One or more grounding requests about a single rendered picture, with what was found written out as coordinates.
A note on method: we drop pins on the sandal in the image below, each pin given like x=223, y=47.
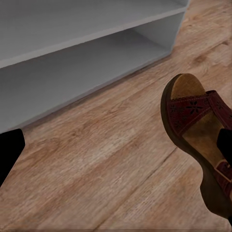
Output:
x=193, y=119

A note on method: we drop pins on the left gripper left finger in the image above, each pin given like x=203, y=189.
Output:
x=11, y=146

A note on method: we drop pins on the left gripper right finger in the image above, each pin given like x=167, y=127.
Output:
x=224, y=143

